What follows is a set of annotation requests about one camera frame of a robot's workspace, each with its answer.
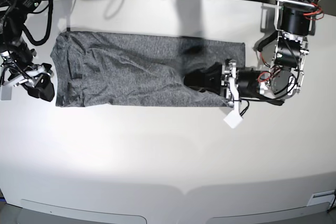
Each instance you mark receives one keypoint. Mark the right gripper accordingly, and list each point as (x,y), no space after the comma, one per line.
(32,76)

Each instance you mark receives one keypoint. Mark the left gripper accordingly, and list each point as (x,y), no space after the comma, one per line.
(251,84)

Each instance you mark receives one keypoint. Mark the grey long-sleeve T-shirt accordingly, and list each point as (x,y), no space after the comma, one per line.
(95,68)

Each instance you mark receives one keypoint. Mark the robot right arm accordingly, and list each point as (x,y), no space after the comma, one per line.
(16,37)

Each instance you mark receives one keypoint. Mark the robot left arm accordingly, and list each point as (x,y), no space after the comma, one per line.
(294,21)

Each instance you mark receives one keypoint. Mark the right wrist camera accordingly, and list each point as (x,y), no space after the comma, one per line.
(6,93)

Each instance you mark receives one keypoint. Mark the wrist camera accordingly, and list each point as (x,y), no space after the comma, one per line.
(233,119)
(6,93)

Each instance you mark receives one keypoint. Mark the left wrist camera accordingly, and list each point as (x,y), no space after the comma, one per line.
(233,119)

